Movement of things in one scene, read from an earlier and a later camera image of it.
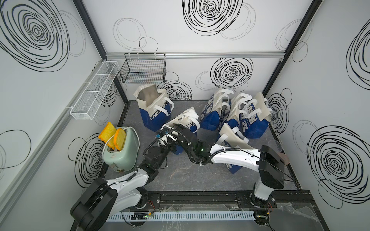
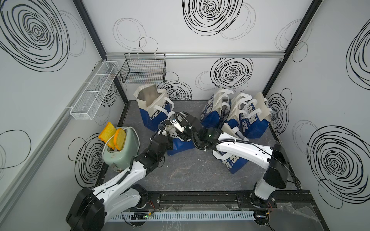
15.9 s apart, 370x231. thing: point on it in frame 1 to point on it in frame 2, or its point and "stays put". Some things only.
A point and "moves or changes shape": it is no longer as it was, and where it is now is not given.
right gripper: [182, 130] to [180, 134]
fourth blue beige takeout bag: [233, 119] stays put
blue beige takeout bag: [191, 120] moves or changes shape
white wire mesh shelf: [88, 103] stays put
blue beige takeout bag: [155, 108] stays put
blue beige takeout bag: [216, 110] stays put
